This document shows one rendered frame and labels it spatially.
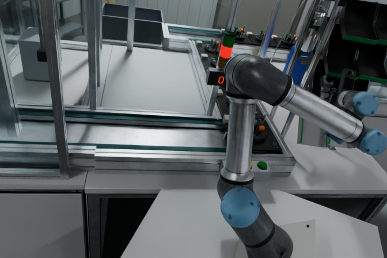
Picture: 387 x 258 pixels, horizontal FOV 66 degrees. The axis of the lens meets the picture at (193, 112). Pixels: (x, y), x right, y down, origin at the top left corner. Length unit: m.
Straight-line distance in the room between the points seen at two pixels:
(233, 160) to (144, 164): 0.43
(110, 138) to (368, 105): 1.02
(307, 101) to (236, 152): 0.28
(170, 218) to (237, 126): 0.46
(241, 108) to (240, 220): 0.33
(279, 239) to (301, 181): 0.57
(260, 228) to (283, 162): 0.54
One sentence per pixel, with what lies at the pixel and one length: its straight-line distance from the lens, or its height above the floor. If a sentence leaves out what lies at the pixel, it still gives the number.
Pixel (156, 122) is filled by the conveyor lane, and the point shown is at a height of 0.94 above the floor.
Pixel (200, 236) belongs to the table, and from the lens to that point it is 1.18.
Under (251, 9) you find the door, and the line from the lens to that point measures 5.20.
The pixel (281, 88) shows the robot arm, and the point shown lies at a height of 1.48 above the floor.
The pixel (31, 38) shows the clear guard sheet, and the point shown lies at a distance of 1.01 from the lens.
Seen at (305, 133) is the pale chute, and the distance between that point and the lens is 1.55.
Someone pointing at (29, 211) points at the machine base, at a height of 0.69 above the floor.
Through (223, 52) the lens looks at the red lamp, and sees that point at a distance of 1.34.
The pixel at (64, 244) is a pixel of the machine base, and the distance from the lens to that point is 1.65.
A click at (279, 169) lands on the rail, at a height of 0.91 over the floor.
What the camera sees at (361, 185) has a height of 0.86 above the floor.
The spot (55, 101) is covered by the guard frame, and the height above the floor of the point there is 1.24.
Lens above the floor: 1.83
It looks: 34 degrees down
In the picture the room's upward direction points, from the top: 12 degrees clockwise
